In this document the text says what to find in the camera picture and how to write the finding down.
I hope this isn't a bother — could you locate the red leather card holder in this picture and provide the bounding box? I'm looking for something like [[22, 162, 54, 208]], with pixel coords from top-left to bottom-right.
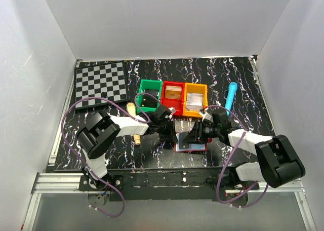
[[174, 143, 207, 152]]

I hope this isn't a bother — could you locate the grey credit card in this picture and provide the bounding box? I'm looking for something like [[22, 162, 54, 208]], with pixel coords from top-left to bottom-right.
[[176, 132, 190, 152]]

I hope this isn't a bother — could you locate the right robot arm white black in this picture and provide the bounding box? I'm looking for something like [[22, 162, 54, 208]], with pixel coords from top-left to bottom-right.
[[183, 109, 306, 188]]

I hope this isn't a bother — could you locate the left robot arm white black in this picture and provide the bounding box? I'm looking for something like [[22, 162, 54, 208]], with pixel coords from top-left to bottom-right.
[[76, 105, 178, 180]]

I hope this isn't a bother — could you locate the black card in green bin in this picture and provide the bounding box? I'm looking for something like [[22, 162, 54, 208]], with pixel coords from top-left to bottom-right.
[[140, 89, 159, 108]]

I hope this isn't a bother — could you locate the white card stack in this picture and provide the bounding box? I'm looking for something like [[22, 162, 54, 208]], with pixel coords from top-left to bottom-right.
[[185, 93, 204, 112]]

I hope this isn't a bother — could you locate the brown card stack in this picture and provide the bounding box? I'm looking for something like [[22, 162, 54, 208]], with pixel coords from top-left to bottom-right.
[[165, 85, 182, 100]]

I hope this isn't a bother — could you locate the red plastic bin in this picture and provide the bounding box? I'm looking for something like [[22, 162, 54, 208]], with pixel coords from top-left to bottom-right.
[[161, 81, 185, 116]]

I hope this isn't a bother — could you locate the wooden rolling pin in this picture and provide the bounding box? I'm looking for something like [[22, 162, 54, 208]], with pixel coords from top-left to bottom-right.
[[127, 102, 141, 145]]

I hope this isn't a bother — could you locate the green plastic bin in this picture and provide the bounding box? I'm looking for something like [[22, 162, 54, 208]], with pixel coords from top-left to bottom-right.
[[136, 79, 163, 113]]

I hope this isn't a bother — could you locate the blue toy microphone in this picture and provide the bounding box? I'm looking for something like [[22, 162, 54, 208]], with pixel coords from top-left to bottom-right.
[[225, 82, 238, 116]]

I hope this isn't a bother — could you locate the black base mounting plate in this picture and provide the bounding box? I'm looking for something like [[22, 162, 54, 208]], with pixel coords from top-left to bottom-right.
[[78, 167, 253, 201]]

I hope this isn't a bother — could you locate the black and grey chessboard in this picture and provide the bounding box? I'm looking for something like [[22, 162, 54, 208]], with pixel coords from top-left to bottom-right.
[[74, 61, 130, 110]]

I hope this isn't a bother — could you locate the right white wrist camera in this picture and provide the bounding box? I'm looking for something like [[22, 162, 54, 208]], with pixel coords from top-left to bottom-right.
[[198, 109, 213, 124]]

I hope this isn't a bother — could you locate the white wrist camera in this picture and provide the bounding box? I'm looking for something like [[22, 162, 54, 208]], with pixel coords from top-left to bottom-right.
[[169, 107, 176, 119], [198, 109, 213, 124]]

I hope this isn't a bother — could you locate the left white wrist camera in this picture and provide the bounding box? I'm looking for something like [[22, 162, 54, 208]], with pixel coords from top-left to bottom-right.
[[169, 107, 176, 119]]

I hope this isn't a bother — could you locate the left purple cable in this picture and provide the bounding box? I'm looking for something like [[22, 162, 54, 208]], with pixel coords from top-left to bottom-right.
[[61, 93, 163, 218]]

